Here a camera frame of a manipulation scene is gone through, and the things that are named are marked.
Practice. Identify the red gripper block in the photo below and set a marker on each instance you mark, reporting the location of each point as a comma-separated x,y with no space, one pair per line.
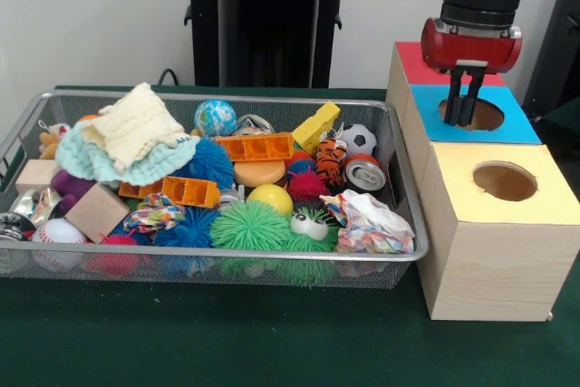
471,49

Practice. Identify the mint knitted cloth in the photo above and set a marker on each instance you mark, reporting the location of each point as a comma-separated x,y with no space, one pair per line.
154,165

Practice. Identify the cream knitted cloth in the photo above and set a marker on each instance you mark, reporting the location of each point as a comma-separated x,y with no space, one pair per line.
136,126

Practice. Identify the wooden box with three holes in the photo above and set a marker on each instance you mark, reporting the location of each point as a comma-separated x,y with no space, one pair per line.
498,269

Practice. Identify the silver drink can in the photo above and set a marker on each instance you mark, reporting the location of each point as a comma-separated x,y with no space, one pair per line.
364,174

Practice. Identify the tiger striped plush toy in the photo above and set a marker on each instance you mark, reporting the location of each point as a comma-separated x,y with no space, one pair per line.
330,158

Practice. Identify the yellow toy block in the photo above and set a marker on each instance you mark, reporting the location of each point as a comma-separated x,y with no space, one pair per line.
317,124

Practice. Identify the orange long toy block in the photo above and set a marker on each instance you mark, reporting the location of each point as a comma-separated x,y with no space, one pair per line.
256,148

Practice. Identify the yellow smooth ball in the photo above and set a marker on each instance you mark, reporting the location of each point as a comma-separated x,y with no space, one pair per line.
270,199

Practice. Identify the globe print ball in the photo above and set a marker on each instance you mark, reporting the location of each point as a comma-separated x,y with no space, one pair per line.
215,117

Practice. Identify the green spiky rubber ball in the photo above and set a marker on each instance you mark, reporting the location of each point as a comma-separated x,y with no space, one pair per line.
249,226

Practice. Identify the dark green table cloth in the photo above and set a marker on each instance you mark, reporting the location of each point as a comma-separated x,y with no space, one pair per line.
226,341

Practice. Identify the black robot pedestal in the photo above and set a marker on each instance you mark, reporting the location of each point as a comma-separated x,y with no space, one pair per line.
272,33

